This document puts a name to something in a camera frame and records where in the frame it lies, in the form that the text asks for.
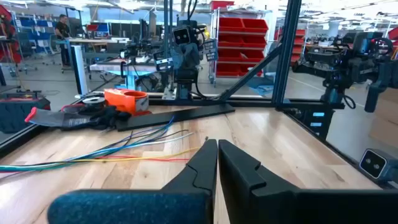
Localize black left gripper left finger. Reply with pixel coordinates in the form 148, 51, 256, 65
46, 139, 218, 224

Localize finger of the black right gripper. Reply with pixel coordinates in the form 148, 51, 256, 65
170, 43, 187, 71
185, 42, 201, 70

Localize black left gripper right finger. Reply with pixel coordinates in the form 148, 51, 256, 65
218, 139, 398, 224

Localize yellow wire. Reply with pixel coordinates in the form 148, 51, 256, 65
0, 147, 200, 170

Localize red wire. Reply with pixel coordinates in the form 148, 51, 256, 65
0, 154, 190, 174

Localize black wire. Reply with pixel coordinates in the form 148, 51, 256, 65
0, 129, 190, 169

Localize red bin shelf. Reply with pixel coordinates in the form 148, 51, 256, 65
290, 27, 307, 67
211, 6, 271, 85

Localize orange tape dispenser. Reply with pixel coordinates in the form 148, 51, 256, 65
104, 88, 150, 116

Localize background work table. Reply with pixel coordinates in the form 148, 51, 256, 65
90, 55, 170, 91

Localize black tape roll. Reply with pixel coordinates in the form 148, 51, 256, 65
82, 96, 106, 110

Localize black control box blue lights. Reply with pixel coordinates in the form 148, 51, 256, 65
303, 107, 336, 141

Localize grey glove red cuff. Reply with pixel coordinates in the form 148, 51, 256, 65
60, 103, 125, 119
24, 105, 131, 131

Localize person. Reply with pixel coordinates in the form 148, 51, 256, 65
55, 14, 73, 68

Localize blue bin rack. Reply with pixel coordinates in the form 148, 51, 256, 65
15, 17, 57, 55

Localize brown cardboard box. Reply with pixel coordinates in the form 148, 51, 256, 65
368, 86, 398, 150

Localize black red toolbox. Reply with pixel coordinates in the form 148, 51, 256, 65
0, 91, 51, 134

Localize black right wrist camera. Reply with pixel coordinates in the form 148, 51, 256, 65
172, 26, 192, 47

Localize black flat duct cover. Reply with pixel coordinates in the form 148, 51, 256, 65
115, 103, 236, 132

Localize white post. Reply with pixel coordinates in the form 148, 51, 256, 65
70, 45, 90, 96

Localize black table-level camera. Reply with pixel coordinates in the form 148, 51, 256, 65
359, 148, 398, 184

